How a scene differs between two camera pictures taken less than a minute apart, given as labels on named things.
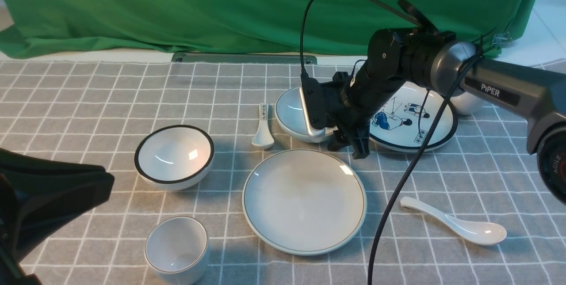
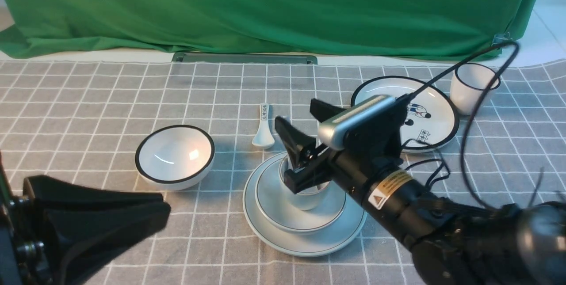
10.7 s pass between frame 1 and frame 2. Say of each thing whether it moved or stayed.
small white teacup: moved
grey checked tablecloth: stayed
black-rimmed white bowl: stayed
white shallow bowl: moved
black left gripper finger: moved
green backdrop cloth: stayed
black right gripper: moved
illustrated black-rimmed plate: stayed
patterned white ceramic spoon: stayed
